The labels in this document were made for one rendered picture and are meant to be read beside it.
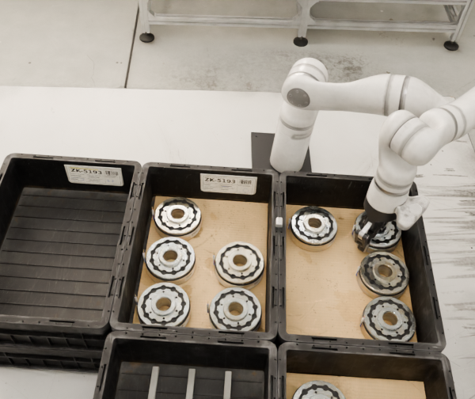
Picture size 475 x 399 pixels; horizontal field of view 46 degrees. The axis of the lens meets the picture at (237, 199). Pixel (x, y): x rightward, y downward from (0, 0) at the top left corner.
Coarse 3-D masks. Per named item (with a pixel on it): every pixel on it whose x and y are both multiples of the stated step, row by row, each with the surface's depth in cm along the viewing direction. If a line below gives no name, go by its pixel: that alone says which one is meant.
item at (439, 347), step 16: (288, 176) 123; (304, 176) 123; (320, 176) 123; (336, 176) 123; (352, 176) 123; (368, 176) 123; (416, 192) 121; (416, 224) 116; (432, 272) 109; (432, 288) 106; (432, 304) 104; (288, 336) 99; (304, 336) 99; (320, 336) 99
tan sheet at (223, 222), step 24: (216, 216) 127; (240, 216) 128; (264, 216) 128; (192, 240) 123; (216, 240) 123; (240, 240) 124; (264, 240) 124; (144, 264) 119; (240, 264) 120; (264, 264) 120; (144, 288) 115; (192, 288) 116; (216, 288) 116; (264, 288) 116; (192, 312) 112; (264, 312) 113
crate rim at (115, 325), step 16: (144, 176) 121; (272, 176) 122; (272, 192) 119; (272, 208) 117; (272, 224) 114; (128, 240) 111; (272, 240) 112; (128, 256) 108; (272, 256) 109; (272, 272) 107; (272, 288) 107; (272, 304) 105; (112, 320) 100; (272, 320) 101; (224, 336) 99; (240, 336) 99; (256, 336) 99; (272, 336) 99
